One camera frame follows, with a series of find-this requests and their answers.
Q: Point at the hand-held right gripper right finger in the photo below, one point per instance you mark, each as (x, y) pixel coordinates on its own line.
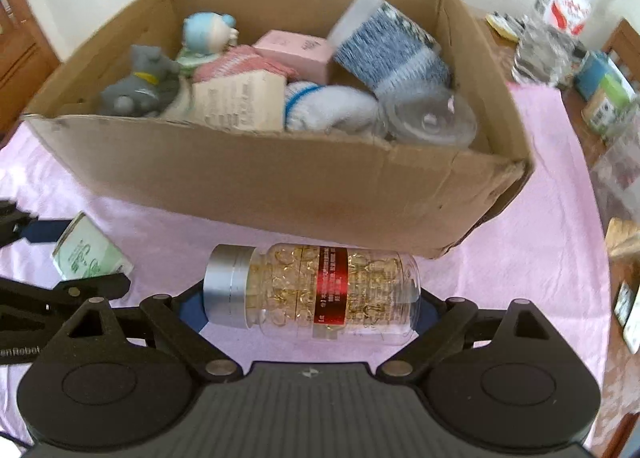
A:
(430, 310)

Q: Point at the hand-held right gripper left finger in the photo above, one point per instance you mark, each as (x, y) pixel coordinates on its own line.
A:
(192, 313)

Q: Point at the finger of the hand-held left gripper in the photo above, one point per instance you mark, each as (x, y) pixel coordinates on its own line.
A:
(42, 232)
(30, 303)

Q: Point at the green tissue packet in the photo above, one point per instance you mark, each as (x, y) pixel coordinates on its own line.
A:
(85, 250)

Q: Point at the brown cardboard box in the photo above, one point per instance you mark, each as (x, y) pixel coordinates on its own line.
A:
(280, 188)

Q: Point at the grey toy figure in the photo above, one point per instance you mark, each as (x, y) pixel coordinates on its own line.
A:
(140, 83)

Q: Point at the clear glass cup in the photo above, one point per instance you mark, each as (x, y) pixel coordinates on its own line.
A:
(425, 120)

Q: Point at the white carton box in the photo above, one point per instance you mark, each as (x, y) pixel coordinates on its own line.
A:
(235, 103)

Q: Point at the green and white box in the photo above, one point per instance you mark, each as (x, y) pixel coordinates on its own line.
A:
(187, 62)

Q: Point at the white blue-striped sock roll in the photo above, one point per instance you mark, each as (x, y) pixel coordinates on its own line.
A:
(325, 108)

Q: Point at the pink knitted cloth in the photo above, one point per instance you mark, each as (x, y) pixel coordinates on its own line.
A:
(230, 63)

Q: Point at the blue and white toy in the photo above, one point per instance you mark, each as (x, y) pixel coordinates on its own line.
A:
(205, 33)

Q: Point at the blue grey knitted sock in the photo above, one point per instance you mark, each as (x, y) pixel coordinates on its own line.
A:
(385, 53)

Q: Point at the pink carton box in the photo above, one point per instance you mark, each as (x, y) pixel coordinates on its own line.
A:
(295, 50)

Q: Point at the pill blister pack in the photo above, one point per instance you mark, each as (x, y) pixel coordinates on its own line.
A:
(631, 323)

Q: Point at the gold snack packet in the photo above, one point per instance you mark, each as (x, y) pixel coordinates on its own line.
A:
(625, 238)

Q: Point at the green-lid bottle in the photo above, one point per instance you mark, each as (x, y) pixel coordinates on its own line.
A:
(610, 103)

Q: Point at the teal box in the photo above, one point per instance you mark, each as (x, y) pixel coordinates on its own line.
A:
(592, 73)

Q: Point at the yellow notepad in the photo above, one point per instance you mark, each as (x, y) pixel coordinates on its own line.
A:
(502, 27)

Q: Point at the clear water bottle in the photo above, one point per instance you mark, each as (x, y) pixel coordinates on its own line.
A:
(555, 3)

